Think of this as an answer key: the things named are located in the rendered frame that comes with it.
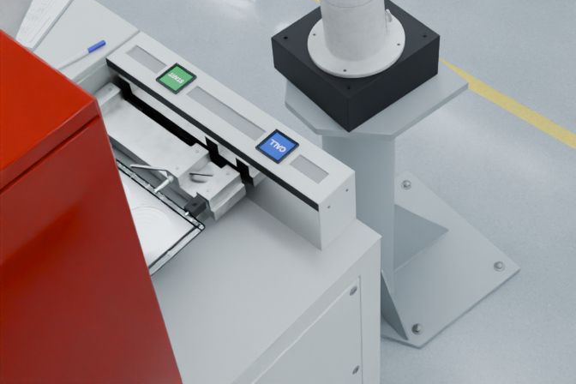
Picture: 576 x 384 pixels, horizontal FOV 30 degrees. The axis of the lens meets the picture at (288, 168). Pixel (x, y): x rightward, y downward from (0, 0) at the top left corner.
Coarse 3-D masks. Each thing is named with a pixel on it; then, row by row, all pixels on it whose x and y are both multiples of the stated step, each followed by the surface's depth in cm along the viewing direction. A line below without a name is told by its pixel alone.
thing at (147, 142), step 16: (112, 112) 208; (128, 112) 208; (112, 128) 206; (128, 128) 206; (144, 128) 205; (160, 128) 205; (128, 144) 203; (144, 144) 203; (160, 144) 202; (176, 144) 202; (144, 160) 200; (160, 160) 200; (160, 176) 199; (192, 192) 195; (240, 192) 195; (208, 208) 192; (224, 208) 194
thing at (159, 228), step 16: (128, 192) 193; (144, 192) 193; (144, 208) 191; (160, 208) 190; (144, 224) 189; (160, 224) 188; (176, 224) 188; (144, 240) 186; (160, 240) 186; (176, 240) 186; (160, 256) 184
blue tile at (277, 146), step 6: (270, 138) 191; (276, 138) 190; (282, 138) 190; (264, 144) 190; (270, 144) 190; (276, 144) 190; (282, 144) 190; (288, 144) 189; (294, 144) 189; (264, 150) 189; (270, 150) 189; (276, 150) 189; (282, 150) 189; (288, 150) 189; (276, 156) 188
